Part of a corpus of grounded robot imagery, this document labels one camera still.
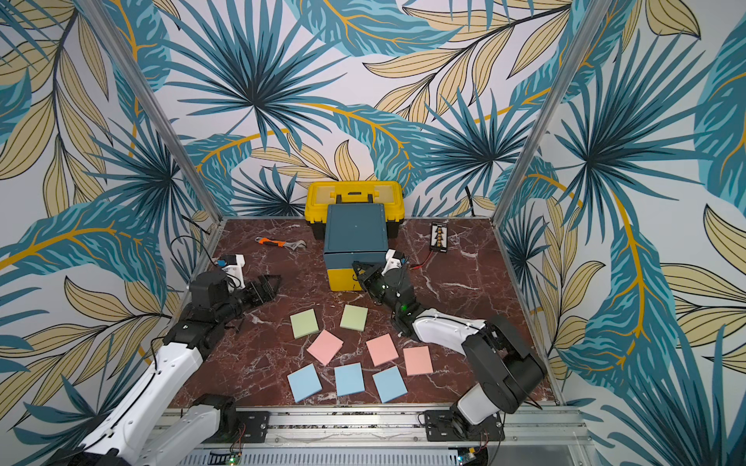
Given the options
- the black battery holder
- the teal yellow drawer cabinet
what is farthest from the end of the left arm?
the black battery holder

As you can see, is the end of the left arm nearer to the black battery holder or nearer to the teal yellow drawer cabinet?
the teal yellow drawer cabinet

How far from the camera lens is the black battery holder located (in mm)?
1120
